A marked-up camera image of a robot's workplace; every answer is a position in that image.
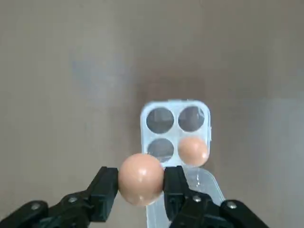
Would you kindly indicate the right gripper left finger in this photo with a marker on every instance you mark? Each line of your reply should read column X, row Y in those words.
column 71, row 209

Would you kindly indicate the brown egg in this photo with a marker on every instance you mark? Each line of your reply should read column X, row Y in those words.
column 141, row 179
column 192, row 150

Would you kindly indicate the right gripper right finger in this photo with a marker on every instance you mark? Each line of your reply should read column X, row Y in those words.
column 202, row 211

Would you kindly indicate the clear four-slot egg tray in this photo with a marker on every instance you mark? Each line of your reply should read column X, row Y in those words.
column 175, row 133

